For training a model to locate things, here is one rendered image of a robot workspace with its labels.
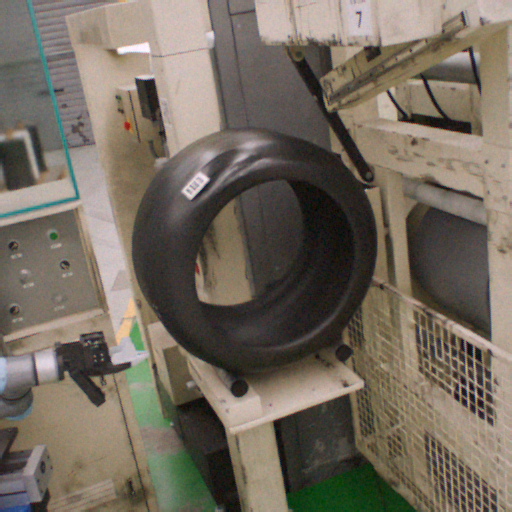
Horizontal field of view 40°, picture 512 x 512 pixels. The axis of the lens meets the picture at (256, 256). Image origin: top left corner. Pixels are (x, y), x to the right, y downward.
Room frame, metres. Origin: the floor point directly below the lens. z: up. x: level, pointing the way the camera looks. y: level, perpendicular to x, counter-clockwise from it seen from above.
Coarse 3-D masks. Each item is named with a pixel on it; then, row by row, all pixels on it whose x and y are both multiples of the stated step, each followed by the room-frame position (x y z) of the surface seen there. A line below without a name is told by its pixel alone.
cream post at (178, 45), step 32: (160, 0) 1.84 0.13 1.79; (192, 0) 1.86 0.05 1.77; (160, 32) 1.83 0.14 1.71; (192, 32) 1.86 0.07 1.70; (160, 64) 1.85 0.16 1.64; (192, 64) 1.86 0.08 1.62; (160, 96) 1.91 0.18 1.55; (192, 96) 1.85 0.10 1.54; (192, 128) 1.85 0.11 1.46; (224, 224) 1.86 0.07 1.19; (224, 256) 1.85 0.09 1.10; (224, 288) 1.85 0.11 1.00; (256, 448) 1.85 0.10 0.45; (256, 480) 1.84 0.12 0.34
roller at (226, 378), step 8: (216, 368) 1.57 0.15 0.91; (224, 376) 1.51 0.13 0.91; (232, 376) 1.49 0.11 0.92; (240, 376) 1.49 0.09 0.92; (224, 384) 1.51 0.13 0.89; (232, 384) 1.46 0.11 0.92; (240, 384) 1.46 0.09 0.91; (248, 384) 1.47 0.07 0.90; (232, 392) 1.46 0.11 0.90; (240, 392) 1.46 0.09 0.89
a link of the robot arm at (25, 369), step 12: (0, 360) 1.41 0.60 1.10; (12, 360) 1.41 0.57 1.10; (24, 360) 1.41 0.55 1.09; (0, 372) 1.38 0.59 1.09; (12, 372) 1.39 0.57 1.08; (24, 372) 1.39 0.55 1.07; (36, 372) 1.40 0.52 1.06; (0, 384) 1.37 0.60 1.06; (12, 384) 1.38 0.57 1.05; (24, 384) 1.39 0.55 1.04; (36, 384) 1.40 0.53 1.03; (12, 396) 1.40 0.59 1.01
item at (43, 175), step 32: (0, 0) 2.07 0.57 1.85; (0, 32) 2.06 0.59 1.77; (32, 32) 2.09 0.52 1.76; (0, 64) 2.05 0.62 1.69; (32, 64) 2.08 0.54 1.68; (0, 96) 2.05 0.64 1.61; (32, 96) 2.07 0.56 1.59; (0, 128) 2.04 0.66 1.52; (32, 128) 2.07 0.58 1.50; (0, 160) 2.03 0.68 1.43; (32, 160) 2.06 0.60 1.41; (64, 160) 2.09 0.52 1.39; (0, 192) 2.02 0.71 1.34; (32, 192) 2.05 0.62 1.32; (64, 192) 2.08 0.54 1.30
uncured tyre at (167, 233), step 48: (192, 144) 1.67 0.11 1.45; (240, 144) 1.54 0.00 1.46; (288, 144) 1.55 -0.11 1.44; (240, 192) 1.47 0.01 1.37; (336, 192) 1.55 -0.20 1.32; (144, 240) 1.52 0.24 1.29; (192, 240) 1.44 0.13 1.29; (336, 240) 1.80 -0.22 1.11; (144, 288) 1.53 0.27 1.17; (192, 288) 1.43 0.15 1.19; (288, 288) 1.79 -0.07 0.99; (336, 288) 1.71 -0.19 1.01; (192, 336) 1.43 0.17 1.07; (240, 336) 1.70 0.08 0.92; (288, 336) 1.66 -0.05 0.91; (336, 336) 1.56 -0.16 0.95
